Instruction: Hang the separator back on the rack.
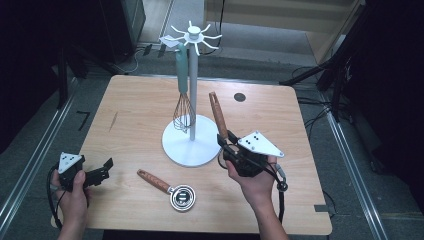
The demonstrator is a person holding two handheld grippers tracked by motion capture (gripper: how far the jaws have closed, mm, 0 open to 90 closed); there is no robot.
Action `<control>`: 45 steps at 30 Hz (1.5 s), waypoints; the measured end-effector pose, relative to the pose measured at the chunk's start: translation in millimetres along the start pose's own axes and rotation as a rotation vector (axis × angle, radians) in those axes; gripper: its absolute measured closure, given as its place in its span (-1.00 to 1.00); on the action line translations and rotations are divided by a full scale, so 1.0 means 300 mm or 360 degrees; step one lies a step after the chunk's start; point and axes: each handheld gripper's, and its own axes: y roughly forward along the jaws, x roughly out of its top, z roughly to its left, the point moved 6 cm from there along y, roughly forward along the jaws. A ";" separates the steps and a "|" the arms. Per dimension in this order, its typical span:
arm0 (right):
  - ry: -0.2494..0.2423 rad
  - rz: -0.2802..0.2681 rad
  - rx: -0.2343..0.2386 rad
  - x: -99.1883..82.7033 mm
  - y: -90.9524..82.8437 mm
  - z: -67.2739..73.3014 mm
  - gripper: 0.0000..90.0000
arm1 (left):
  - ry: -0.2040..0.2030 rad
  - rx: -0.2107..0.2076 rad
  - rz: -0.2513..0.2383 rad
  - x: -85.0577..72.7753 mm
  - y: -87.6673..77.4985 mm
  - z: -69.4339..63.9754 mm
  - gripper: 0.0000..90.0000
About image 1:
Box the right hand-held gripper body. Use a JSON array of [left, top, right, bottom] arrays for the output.
[[221, 130, 285, 178]]

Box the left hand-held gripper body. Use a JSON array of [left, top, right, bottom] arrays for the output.
[[57, 152, 101, 193]]

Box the wooden handled mesh strainer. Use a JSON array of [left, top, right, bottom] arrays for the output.
[[208, 92, 234, 169]]

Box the white utensil rack stand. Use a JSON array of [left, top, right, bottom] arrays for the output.
[[159, 20, 224, 168]]

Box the wooden handled steel ladle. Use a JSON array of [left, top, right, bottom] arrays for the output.
[[136, 169, 197, 213]]

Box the whisk with mint green handle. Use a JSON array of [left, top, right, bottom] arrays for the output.
[[172, 42, 197, 134]]

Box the person's left hand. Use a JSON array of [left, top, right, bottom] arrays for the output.
[[51, 169, 90, 227]]

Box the person's right hand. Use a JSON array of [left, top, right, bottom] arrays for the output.
[[225, 155, 280, 212]]

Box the black metal stand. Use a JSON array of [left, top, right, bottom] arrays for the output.
[[279, 0, 378, 123]]

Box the white paper sheet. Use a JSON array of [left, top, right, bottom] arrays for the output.
[[159, 34, 182, 48]]

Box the beige wooden board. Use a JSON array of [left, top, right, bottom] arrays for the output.
[[203, 0, 364, 64]]

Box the black cabinet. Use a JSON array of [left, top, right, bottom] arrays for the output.
[[99, 0, 147, 64]]

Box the aluminium floor rail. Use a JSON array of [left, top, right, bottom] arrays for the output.
[[324, 109, 391, 240], [0, 78, 79, 231]]

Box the left hand-held gripper cable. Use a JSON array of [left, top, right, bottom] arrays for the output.
[[46, 164, 66, 231]]

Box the hand-held gripper cable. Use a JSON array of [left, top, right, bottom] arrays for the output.
[[46, 164, 66, 231], [264, 161, 290, 225]]

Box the right hand-held gripper cable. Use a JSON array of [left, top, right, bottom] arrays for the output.
[[264, 161, 290, 225]]

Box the black floor cable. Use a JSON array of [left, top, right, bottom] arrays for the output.
[[294, 94, 333, 141]]

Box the thin black stand post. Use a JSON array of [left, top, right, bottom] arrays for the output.
[[54, 46, 71, 110]]

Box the hanging black cable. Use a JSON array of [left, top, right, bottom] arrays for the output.
[[199, 0, 226, 56]]

